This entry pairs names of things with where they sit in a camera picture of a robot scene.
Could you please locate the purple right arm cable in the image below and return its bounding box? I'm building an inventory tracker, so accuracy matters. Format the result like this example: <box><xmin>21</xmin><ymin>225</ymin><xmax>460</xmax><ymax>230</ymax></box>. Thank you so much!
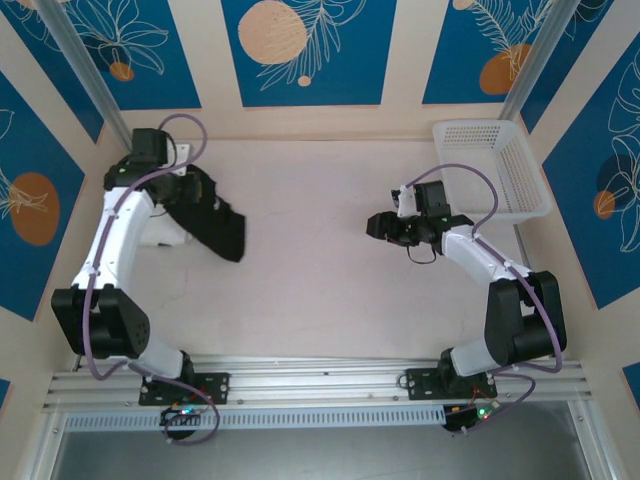
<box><xmin>407</xmin><ymin>163</ymin><xmax>566</xmax><ymax>436</ymax></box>

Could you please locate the aluminium frame post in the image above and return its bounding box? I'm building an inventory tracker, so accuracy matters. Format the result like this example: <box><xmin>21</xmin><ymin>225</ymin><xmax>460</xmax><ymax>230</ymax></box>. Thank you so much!
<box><xmin>501</xmin><ymin>0</ymin><xmax>584</xmax><ymax>122</ymax></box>
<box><xmin>35</xmin><ymin>0</ymin><xmax>140</xmax><ymax>157</ymax></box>

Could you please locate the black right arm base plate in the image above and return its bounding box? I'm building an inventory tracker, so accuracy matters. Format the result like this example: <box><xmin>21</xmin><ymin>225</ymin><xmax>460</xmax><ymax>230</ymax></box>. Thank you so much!
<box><xmin>404</xmin><ymin>367</ymin><xmax>499</xmax><ymax>401</ymax></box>

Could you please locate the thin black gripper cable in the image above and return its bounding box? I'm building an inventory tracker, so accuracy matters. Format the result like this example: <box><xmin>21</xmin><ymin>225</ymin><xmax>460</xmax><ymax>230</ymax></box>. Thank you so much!
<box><xmin>404</xmin><ymin>243</ymin><xmax>442</xmax><ymax>266</ymax></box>

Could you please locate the black t-shirt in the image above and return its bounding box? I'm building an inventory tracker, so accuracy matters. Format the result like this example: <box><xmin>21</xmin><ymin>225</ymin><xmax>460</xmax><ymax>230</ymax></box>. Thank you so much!
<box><xmin>162</xmin><ymin>167</ymin><xmax>247</xmax><ymax>264</ymax></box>

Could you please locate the folded white t-shirt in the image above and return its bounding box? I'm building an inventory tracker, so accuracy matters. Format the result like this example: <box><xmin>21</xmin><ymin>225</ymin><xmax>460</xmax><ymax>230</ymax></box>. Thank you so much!
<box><xmin>138</xmin><ymin>214</ymin><xmax>197</xmax><ymax>248</ymax></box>

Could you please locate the small controller board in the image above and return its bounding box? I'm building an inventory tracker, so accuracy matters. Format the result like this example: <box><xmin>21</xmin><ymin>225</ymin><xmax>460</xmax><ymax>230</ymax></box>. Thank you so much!
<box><xmin>159</xmin><ymin>404</ymin><xmax>204</xmax><ymax>427</ymax></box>
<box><xmin>442</xmin><ymin>403</ymin><xmax>501</xmax><ymax>434</ymax></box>

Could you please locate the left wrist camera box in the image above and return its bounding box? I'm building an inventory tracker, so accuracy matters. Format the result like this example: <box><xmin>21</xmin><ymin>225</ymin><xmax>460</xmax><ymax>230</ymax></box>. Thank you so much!
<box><xmin>168</xmin><ymin>143</ymin><xmax>194</xmax><ymax>177</ymax></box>

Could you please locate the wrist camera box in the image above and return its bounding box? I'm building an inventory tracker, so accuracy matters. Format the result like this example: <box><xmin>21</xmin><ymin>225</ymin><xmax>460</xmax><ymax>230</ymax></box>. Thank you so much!
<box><xmin>390</xmin><ymin>184</ymin><xmax>417</xmax><ymax>219</ymax></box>
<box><xmin>168</xmin><ymin>143</ymin><xmax>194</xmax><ymax>177</ymax></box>

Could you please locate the white slotted cable duct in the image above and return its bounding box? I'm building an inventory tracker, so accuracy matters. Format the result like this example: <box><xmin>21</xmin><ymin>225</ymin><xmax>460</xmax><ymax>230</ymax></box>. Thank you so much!
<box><xmin>63</xmin><ymin>405</ymin><xmax>446</xmax><ymax>432</ymax></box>

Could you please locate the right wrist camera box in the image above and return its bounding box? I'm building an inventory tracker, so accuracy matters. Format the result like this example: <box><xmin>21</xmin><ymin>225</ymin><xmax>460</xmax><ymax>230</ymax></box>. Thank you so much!
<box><xmin>390</xmin><ymin>184</ymin><xmax>417</xmax><ymax>219</ymax></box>

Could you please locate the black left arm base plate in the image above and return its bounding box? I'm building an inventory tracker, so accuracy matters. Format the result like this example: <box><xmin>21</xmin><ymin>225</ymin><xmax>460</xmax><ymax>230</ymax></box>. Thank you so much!
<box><xmin>138</xmin><ymin>372</ymin><xmax>231</xmax><ymax>406</ymax></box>

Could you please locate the long aluminium base rail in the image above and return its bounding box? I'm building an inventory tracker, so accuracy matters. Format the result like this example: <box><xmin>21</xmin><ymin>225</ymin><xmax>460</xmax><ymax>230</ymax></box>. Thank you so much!
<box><xmin>42</xmin><ymin>354</ymin><xmax>594</xmax><ymax>412</ymax></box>

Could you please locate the white plastic mesh basket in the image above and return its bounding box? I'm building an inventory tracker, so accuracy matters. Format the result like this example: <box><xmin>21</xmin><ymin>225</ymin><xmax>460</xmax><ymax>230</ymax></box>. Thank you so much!
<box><xmin>432</xmin><ymin>118</ymin><xmax>554</xmax><ymax>225</ymax></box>

